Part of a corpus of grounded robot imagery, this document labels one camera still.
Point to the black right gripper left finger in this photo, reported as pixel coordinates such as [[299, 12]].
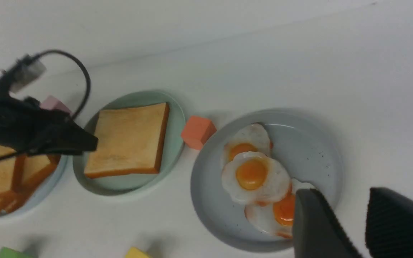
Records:
[[316, 231]]

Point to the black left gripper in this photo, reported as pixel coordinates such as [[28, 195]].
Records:
[[33, 130]]

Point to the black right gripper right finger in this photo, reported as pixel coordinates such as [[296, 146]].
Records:
[[389, 224]]

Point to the fried egg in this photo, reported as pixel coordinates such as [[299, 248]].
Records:
[[276, 219], [251, 138], [252, 178]]

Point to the pink cube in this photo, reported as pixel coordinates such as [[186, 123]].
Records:
[[52, 103]]

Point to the fried egg front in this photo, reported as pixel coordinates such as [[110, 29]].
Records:
[[276, 219]]

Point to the light blue bread plate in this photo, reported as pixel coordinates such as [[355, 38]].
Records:
[[41, 192]]

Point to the grey egg plate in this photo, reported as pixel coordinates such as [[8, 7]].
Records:
[[303, 146]]

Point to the fried egg back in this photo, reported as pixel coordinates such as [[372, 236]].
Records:
[[251, 138]]

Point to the mint green center plate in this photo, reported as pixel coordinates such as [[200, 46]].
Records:
[[135, 185]]

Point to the green cube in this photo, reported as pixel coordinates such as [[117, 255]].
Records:
[[11, 253]]

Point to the orange cube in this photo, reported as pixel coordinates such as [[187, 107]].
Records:
[[197, 131]]

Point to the yellow cube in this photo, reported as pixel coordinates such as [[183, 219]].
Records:
[[134, 252]]

